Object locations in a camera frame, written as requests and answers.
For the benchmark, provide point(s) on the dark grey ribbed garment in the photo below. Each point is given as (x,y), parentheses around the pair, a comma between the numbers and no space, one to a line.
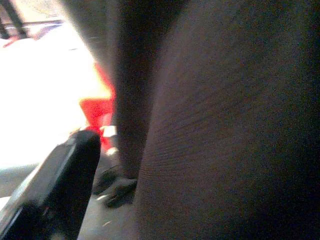
(225,125)

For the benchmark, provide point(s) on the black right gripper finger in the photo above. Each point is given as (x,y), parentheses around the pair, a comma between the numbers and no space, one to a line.
(62,180)

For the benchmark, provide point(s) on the red plastic object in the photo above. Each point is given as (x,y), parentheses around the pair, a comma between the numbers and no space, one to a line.
(100,110)

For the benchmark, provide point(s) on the black metal rack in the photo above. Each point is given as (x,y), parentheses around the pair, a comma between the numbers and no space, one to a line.
(12,22)

